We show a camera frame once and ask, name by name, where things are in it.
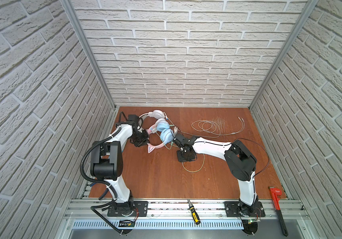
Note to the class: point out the white headphones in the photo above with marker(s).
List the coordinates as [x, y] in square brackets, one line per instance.
[157, 114]

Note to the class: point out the pink blue cat-ear headphones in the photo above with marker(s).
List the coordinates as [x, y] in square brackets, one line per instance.
[168, 133]

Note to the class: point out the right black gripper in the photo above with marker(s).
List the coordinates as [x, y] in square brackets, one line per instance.
[180, 159]

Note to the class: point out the yellow black screwdriver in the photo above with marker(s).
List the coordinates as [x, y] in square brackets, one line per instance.
[194, 213]

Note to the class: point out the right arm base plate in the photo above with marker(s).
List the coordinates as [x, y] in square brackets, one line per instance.
[239, 209]

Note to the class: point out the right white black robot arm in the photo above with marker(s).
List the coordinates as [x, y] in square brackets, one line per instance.
[241, 163]

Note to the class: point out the red pipe wrench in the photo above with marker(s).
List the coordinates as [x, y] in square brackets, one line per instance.
[276, 194]

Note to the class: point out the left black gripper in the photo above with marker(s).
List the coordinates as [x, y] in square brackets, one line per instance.
[145, 141]

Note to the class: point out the aluminium frame rail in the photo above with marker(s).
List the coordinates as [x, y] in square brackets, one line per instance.
[178, 209]

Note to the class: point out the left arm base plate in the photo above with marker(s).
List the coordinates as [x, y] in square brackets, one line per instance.
[128, 209]

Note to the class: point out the small black electronics board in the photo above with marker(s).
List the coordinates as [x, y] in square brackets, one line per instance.
[127, 224]

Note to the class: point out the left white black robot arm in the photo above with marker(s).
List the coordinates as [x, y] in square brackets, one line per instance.
[107, 163]

